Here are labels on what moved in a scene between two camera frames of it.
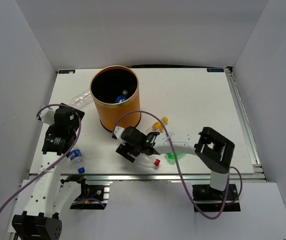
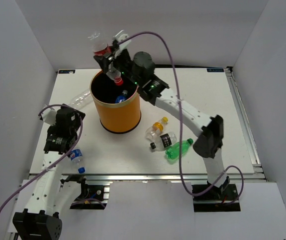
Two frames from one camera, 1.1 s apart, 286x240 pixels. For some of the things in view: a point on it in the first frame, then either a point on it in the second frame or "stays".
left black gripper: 76,121 stays
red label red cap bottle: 148,160 -> 100,47
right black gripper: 123,149 -> 103,61
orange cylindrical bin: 115,92 stays
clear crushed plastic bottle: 81,100 stays
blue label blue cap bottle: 76,156 stays
